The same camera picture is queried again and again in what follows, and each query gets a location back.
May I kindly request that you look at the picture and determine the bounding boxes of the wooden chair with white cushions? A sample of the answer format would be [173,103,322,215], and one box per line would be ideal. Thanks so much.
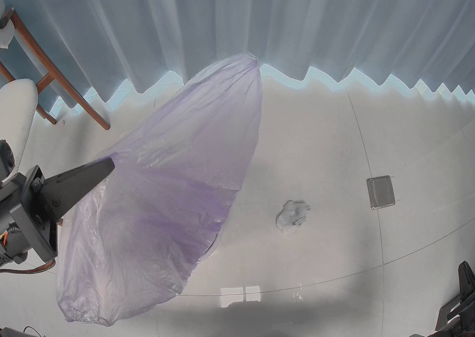
[0,0,111,174]

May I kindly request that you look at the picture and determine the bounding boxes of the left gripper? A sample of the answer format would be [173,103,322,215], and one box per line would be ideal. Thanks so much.
[0,157,116,260]

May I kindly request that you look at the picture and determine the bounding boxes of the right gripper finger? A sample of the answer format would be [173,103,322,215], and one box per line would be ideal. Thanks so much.
[438,295,465,332]
[459,260,475,308]

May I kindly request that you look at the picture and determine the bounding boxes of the clear printed wrapper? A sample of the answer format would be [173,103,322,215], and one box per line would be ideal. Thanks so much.
[275,200,311,236]

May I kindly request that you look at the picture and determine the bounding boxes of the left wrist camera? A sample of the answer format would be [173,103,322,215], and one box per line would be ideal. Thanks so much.
[0,139,19,184]

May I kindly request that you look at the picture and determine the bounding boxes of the pale blue curtain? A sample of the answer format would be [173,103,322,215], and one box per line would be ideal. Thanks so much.
[0,0,475,115]

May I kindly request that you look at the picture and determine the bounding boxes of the purple plastic bag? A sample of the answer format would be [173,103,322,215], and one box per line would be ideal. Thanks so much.
[56,52,263,327]

